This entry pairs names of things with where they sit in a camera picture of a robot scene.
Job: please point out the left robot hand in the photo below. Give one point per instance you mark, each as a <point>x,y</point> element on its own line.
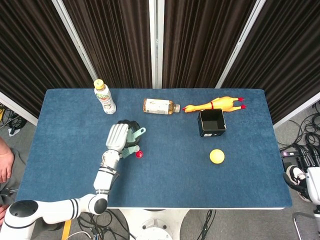
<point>116,137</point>

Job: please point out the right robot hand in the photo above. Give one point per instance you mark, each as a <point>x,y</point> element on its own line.
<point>315,185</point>

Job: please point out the green white brush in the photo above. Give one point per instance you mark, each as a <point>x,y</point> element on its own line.
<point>137,133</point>

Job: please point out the red bottle cap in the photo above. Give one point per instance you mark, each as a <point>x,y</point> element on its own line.
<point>139,154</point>

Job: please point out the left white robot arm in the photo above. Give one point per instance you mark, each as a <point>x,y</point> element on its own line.
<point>103,180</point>

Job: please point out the yellow-capped drink bottle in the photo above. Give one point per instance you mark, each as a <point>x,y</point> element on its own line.
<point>106,100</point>

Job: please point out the amber tea bottle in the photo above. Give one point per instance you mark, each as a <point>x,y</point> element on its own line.
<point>157,106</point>

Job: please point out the black and white shoe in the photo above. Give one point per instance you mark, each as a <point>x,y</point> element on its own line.
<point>295,172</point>

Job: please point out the black power strip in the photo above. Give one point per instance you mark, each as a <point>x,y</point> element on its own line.
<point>287,158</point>

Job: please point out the grey metal chair leg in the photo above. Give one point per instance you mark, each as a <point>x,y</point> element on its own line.
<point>297,225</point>

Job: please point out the blue felt table mat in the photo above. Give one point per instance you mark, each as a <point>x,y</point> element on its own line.
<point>175,180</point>

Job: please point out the dark brown curtain panel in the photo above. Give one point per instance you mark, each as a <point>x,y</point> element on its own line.
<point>30,50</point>
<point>287,55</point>
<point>112,45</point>
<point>200,45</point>

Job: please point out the white table base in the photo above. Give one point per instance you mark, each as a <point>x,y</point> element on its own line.
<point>155,225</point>

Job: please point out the black open box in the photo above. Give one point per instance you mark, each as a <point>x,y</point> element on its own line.
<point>212,125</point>

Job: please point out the grey trousers leg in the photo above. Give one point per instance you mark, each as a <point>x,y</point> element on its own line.
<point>20,165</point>

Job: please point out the yellow ball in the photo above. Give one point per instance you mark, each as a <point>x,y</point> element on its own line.
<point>217,156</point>

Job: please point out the yellow floor tape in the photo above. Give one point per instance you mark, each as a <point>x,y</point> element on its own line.
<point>66,230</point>

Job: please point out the yellow rubber chicken toy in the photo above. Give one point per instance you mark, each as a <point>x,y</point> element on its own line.
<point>220,103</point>

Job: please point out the white partition base rail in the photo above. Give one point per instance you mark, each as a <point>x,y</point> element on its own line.
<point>297,112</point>
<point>15,106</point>

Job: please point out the white partition frame post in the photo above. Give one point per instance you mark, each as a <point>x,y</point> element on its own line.
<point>75,40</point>
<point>156,45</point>
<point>240,45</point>

